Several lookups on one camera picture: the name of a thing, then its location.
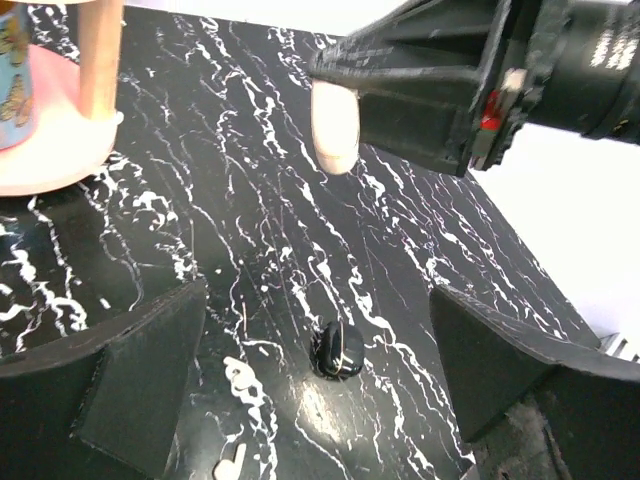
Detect white earbud near gripper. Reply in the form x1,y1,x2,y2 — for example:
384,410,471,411
212,443,247,480

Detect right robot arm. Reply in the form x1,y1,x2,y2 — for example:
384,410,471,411
309,1,639,177

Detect blue butterfly mug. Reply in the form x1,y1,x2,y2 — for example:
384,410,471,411
0,1,34,149

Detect pink three-tier shelf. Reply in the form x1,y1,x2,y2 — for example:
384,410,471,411
1,1,124,197

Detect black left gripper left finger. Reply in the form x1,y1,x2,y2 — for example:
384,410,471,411
1,281,206,479

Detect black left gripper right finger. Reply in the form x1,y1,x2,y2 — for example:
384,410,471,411
429,285,639,479

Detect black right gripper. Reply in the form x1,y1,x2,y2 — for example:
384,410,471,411
308,1,529,176

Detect white earbuds charging case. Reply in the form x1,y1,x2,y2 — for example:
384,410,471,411
311,80,360,175

